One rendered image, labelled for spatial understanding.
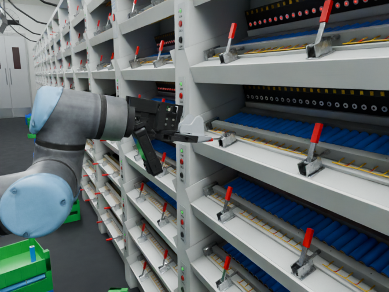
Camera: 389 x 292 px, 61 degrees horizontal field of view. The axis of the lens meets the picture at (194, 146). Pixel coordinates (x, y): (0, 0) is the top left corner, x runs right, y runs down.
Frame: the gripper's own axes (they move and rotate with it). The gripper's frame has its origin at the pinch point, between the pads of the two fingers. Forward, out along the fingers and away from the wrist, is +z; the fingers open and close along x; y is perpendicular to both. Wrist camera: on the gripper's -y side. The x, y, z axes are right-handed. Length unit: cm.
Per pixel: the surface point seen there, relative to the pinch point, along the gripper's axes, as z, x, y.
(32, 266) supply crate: -29, 54, -59
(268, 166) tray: 4.7, -18.1, -1.8
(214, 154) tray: 5.9, 3.4, -3.8
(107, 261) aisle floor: 18, 118, -94
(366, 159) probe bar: 10.4, -34.1, 3.7
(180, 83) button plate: 1.3, 20.3, 13.1
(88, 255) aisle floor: 9, 131, -96
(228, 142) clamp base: 6.4, -1.0, 0.2
